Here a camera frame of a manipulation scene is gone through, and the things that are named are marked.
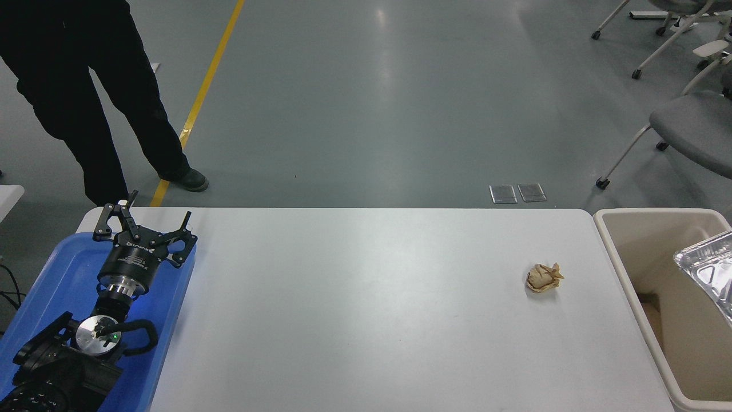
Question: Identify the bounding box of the white frame office chair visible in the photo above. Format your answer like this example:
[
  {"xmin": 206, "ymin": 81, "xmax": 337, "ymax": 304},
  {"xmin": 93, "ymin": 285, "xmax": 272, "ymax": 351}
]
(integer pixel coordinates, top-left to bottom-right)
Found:
[{"xmin": 591, "ymin": 0, "xmax": 732, "ymax": 80}]

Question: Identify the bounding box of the large pale bin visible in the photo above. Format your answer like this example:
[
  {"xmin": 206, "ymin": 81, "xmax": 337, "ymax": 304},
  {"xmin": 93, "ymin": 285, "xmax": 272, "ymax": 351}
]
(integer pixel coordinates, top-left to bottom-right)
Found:
[{"xmin": 593, "ymin": 208, "xmax": 732, "ymax": 412}]

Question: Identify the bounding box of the blue plastic tray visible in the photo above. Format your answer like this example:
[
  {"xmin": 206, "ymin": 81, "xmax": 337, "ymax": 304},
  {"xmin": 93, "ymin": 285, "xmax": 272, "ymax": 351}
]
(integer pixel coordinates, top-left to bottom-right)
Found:
[{"xmin": 0, "ymin": 232, "xmax": 197, "ymax": 412}]

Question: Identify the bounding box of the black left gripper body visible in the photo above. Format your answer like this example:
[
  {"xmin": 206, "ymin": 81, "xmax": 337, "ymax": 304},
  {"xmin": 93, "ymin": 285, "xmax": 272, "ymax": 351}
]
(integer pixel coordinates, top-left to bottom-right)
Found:
[{"xmin": 98, "ymin": 226, "xmax": 172, "ymax": 286}]

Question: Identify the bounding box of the thin black cable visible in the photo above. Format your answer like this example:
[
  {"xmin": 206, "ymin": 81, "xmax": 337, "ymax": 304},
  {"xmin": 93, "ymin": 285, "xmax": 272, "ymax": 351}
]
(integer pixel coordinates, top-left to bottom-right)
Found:
[{"xmin": 0, "ymin": 263, "xmax": 26, "ymax": 313}]

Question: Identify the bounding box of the crumpled tan paper ball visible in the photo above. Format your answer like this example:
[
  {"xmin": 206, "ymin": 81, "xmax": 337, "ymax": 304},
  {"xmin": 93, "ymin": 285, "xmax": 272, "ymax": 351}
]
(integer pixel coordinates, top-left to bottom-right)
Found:
[{"xmin": 526, "ymin": 263, "xmax": 565, "ymax": 294}]

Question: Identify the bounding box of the grey seat office chair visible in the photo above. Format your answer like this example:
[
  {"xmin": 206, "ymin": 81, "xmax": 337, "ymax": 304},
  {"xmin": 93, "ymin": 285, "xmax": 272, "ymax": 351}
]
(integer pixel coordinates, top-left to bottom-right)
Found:
[{"xmin": 595, "ymin": 39, "xmax": 732, "ymax": 190}]

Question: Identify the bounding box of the person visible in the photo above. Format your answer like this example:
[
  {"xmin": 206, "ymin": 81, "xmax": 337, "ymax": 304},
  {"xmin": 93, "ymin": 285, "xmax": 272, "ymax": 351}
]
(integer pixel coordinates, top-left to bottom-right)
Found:
[{"xmin": 0, "ymin": 0, "xmax": 209, "ymax": 207}]

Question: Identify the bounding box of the small white side table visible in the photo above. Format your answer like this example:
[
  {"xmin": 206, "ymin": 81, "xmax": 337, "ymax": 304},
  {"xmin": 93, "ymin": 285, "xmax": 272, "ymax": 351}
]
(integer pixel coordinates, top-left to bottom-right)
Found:
[{"xmin": 0, "ymin": 185, "xmax": 25, "ymax": 221}]

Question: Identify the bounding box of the silver foil tray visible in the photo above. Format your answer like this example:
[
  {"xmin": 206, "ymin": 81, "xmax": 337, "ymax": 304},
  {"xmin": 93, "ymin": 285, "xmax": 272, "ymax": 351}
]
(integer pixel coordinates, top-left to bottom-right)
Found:
[{"xmin": 674, "ymin": 231, "xmax": 732, "ymax": 328}]

